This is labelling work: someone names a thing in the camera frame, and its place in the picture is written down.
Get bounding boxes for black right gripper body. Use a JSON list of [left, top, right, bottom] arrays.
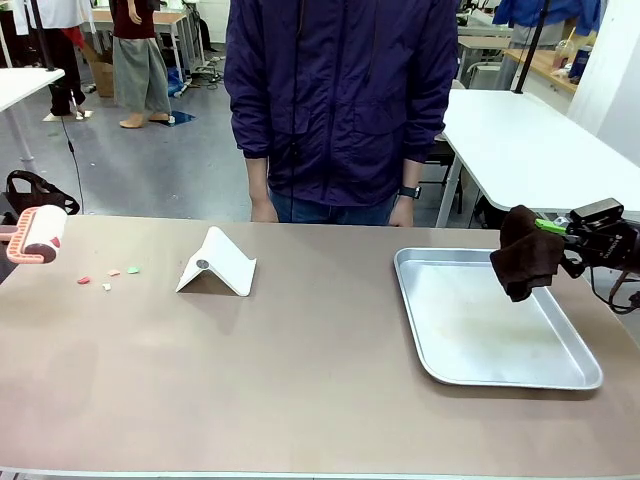
[[563, 215, 640, 275]]

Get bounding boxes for dark brown towel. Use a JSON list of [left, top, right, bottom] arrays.
[[489, 204, 566, 303]]

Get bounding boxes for pink lint roller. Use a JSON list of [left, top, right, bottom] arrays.
[[0, 204, 69, 265]]

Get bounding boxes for person's right forearm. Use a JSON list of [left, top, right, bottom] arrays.
[[244, 156, 272, 203]]

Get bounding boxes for person's left forearm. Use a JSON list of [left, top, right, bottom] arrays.
[[401, 158, 427, 188]]

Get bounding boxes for person's left hand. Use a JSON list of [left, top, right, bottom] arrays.
[[389, 197, 417, 228]]

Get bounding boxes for person's right hand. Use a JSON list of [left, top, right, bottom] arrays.
[[249, 198, 280, 224]]

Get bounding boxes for large white table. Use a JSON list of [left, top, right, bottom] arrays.
[[433, 88, 640, 229]]

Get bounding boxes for silver metal tray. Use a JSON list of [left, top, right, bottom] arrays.
[[393, 246, 604, 391]]

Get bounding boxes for small white table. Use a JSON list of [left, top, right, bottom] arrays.
[[0, 67, 67, 174]]

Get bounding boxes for mannequin in dark clothing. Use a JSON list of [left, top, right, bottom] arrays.
[[48, 27, 87, 120]]

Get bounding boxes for wooden workbench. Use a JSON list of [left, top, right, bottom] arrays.
[[503, 46, 581, 94]]

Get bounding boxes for dark blue can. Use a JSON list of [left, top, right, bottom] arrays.
[[569, 47, 594, 85]]

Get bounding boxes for clear plastic cup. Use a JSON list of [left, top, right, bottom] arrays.
[[551, 38, 577, 77]]

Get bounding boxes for brown cardboard box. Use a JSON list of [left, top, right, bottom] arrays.
[[81, 43, 117, 98]]

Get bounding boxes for black pole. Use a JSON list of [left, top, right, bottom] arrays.
[[513, 0, 551, 96], [29, 0, 57, 73]]

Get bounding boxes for blue jeans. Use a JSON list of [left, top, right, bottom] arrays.
[[269, 191, 400, 227]]

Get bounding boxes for white folded roller stand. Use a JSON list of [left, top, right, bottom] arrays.
[[174, 225, 258, 298]]

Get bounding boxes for person in purple jacket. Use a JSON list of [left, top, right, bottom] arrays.
[[223, 0, 459, 209]]

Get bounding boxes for wooden desk with metal legs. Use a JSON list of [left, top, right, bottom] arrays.
[[91, 8, 206, 89]]

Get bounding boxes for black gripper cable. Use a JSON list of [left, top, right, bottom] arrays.
[[586, 263, 640, 316]]

